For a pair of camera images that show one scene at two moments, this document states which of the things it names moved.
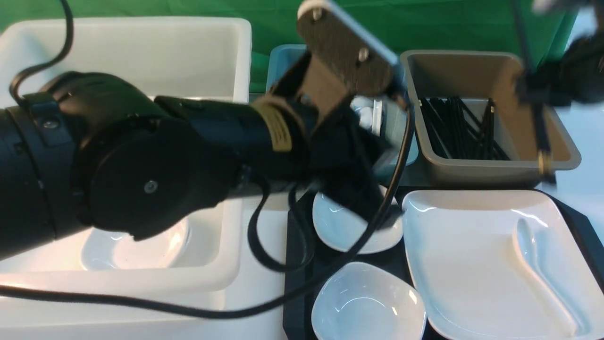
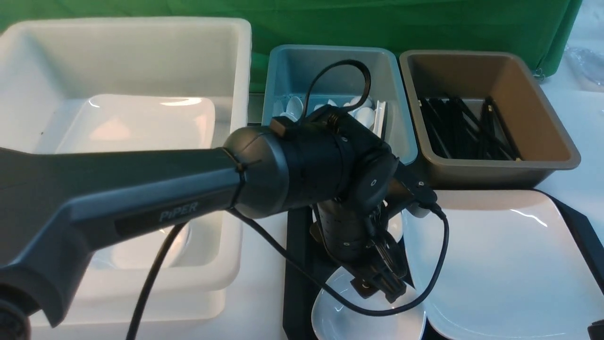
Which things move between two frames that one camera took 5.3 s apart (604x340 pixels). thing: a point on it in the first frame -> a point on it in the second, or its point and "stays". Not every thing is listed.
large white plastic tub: [201, 258] stays
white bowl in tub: [104, 250] stays
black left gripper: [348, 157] -> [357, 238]
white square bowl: [359, 301] stays
